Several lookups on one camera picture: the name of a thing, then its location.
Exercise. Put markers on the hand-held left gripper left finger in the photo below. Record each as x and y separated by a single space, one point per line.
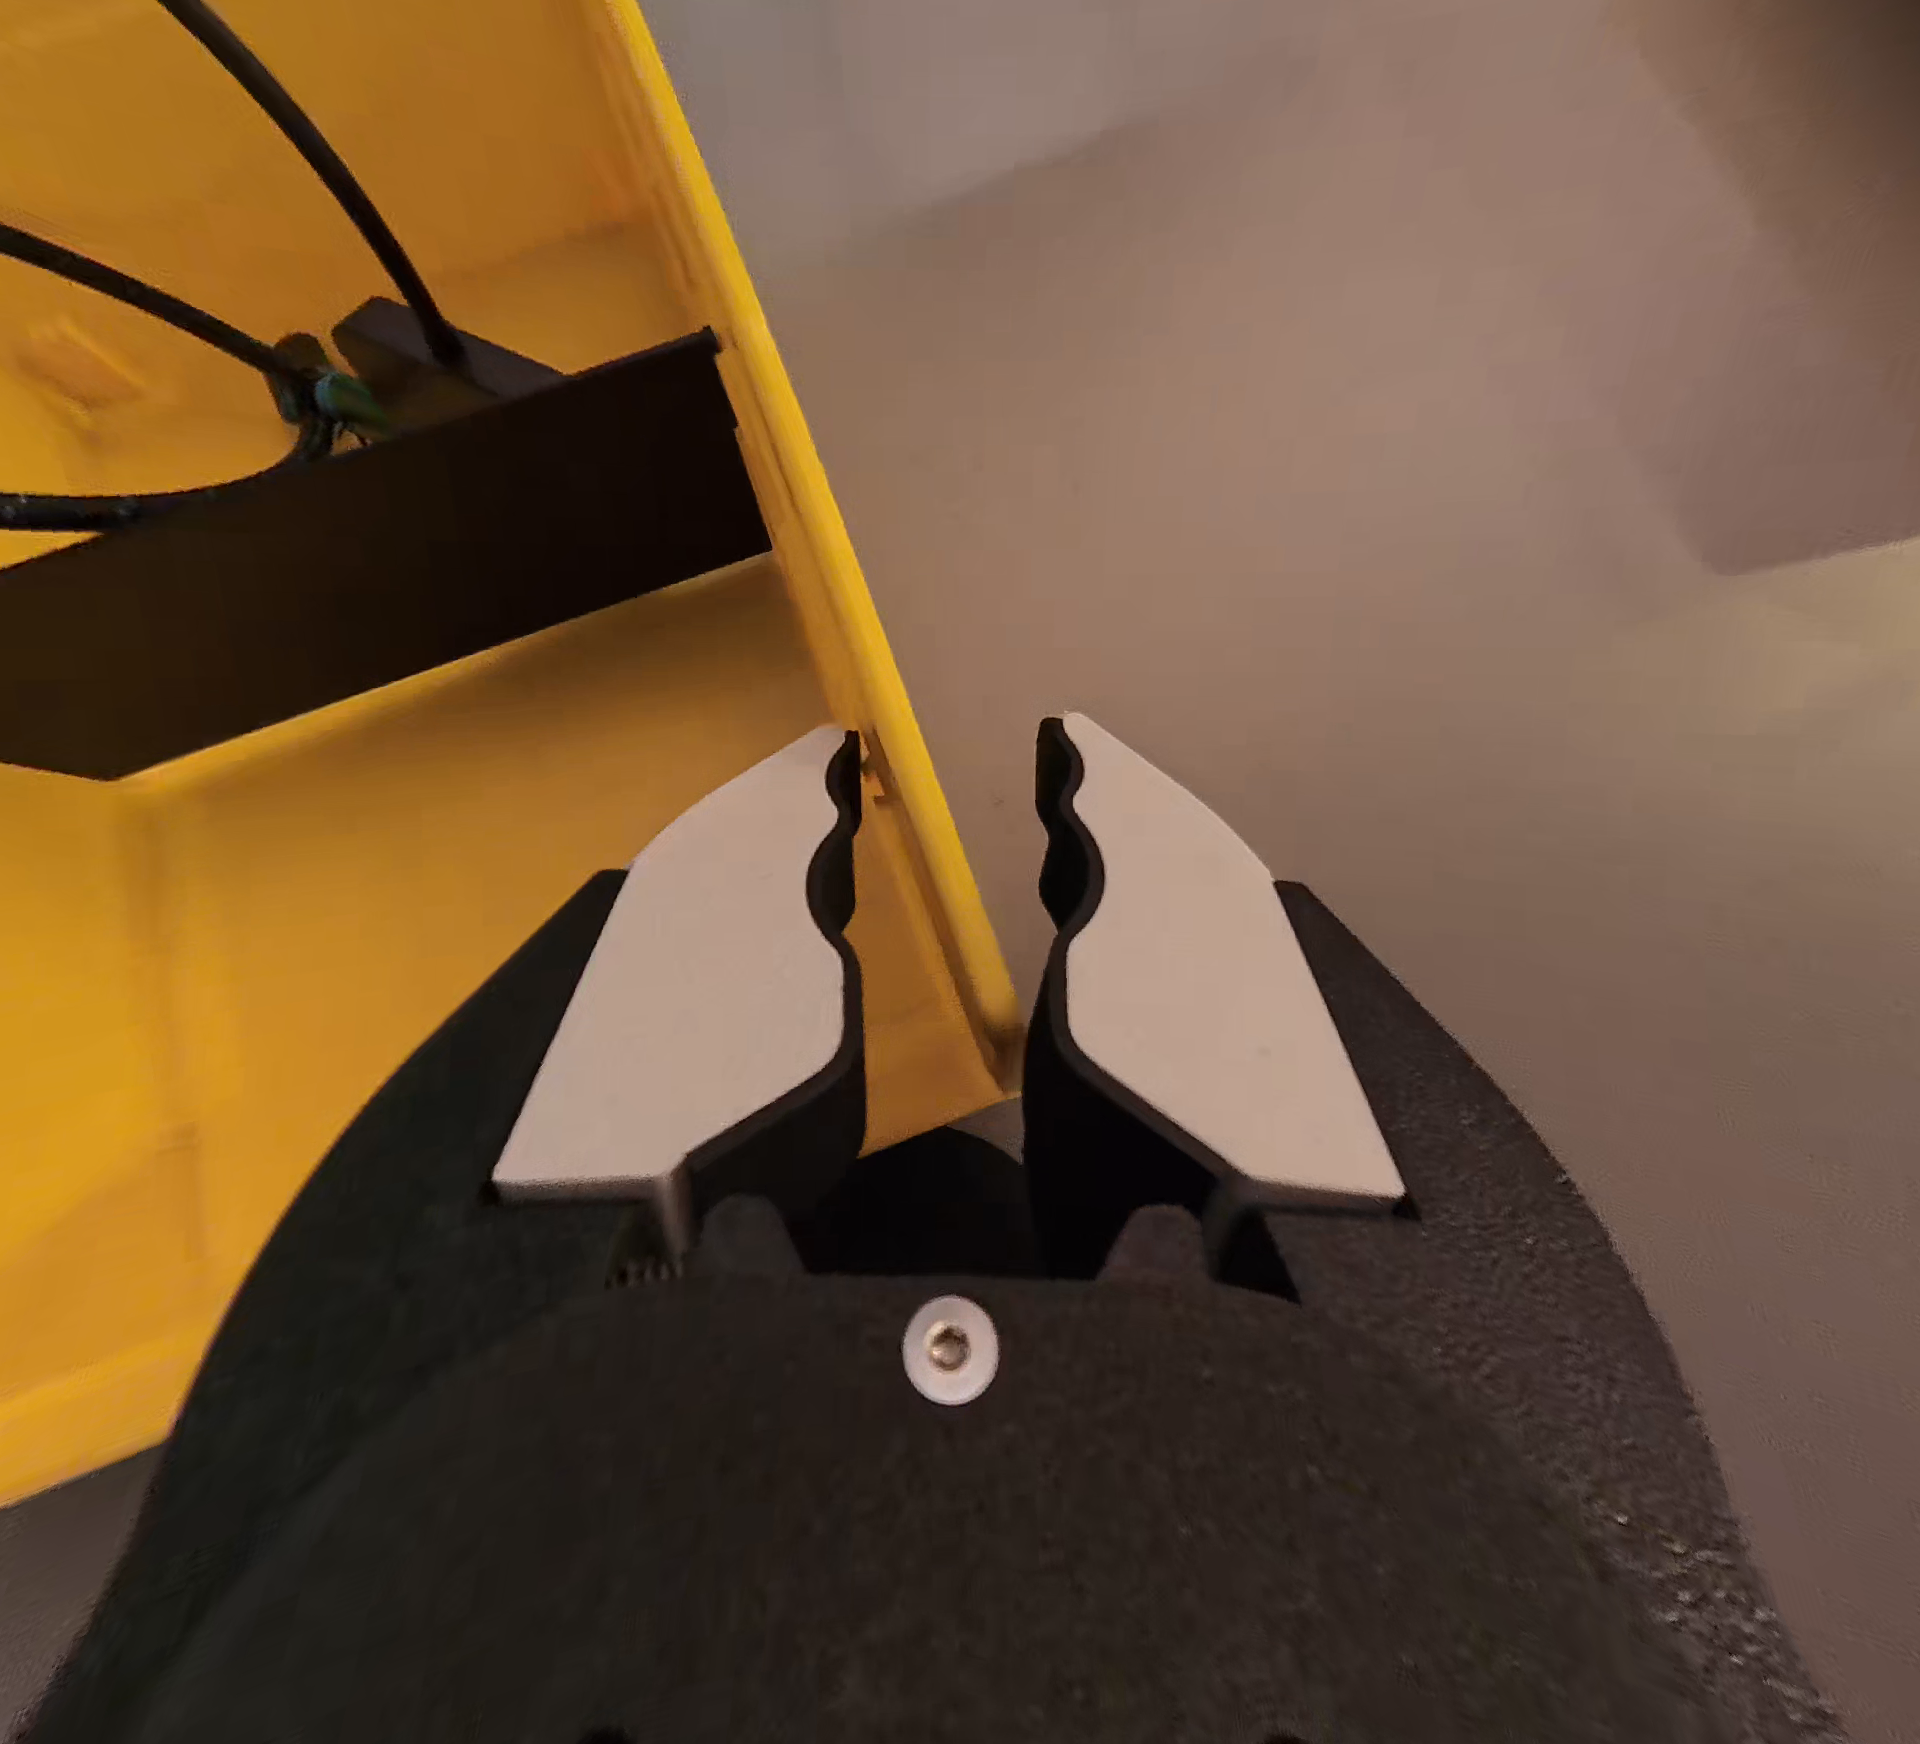
690 1009

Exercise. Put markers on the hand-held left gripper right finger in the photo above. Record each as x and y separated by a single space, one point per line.
1200 1024

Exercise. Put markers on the yellow plastic bin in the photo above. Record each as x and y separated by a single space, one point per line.
375 1024

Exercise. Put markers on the dark grey USB hub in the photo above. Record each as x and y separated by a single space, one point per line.
375 343

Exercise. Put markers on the black bin divider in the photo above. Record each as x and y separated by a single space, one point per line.
375 575

